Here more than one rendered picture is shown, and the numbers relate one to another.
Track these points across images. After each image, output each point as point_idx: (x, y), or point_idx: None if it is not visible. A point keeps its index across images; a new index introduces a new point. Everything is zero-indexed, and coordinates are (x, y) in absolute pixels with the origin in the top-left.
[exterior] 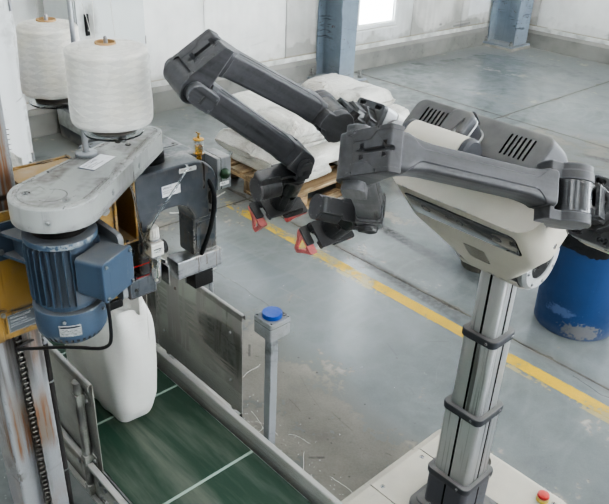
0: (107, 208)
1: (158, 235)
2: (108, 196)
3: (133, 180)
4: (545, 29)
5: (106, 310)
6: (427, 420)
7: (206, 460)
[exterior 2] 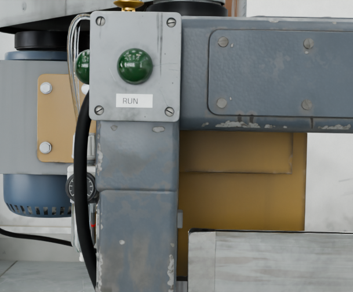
0: (12, 22)
1: (73, 150)
2: (15, 6)
3: (64, 13)
4: None
5: (15, 188)
6: None
7: None
